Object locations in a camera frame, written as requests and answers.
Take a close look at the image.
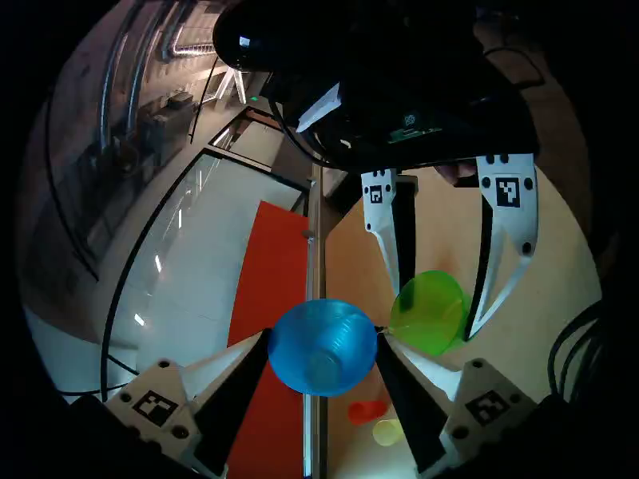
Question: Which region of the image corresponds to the red desk screen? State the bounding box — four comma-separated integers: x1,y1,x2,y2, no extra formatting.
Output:
227,164,327,479

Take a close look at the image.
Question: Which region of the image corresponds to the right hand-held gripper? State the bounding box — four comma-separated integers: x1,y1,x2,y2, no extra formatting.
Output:
212,0,542,300

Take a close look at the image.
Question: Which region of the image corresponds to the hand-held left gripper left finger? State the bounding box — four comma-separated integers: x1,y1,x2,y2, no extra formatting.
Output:
105,329,274,478

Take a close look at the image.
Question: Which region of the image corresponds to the blue plastic cup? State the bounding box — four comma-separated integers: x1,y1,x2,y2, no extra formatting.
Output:
267,298,379,398

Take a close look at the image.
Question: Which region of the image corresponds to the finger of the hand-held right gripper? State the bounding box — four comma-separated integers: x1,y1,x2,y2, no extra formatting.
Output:
464,152,541,342

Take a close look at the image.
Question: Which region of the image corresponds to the yellow plastic cup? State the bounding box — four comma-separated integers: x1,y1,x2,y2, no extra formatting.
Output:
372,418,405,447

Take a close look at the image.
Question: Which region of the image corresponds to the red plastic cup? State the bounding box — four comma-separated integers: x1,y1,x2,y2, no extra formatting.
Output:
347,400,388,426

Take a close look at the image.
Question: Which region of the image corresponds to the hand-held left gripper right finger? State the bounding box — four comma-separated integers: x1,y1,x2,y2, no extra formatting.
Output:
376,329,540,476

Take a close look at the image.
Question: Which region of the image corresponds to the black cable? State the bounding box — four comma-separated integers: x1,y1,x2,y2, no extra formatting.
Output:
268,72,340,168
548,303,602,402

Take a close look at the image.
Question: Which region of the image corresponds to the green plastic cup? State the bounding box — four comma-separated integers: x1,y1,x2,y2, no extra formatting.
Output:
389,270,474,356

